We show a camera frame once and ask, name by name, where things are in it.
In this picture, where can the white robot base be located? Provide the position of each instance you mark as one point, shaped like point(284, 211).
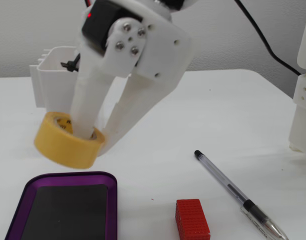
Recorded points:
point(303, 120)

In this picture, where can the red studded block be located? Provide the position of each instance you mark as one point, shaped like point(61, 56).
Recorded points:
point(193, 220)

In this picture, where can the clear black ballpoint pen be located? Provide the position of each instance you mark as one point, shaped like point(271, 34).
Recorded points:
point(225, 182)

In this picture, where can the white plastic box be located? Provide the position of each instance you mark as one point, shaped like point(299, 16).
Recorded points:
point(55, 85)

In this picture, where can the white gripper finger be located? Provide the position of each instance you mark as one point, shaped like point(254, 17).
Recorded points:
point(88, 100)

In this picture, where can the yellow masking tape roll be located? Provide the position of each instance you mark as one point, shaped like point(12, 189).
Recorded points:
point(65, 150)

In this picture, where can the purple metal tray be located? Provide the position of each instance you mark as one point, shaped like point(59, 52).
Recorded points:
point(112, 200)

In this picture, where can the black tray mat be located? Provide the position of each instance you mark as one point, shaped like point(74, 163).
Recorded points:
point(68, 212)

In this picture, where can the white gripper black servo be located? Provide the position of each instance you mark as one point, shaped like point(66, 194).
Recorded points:
point(161, 47)

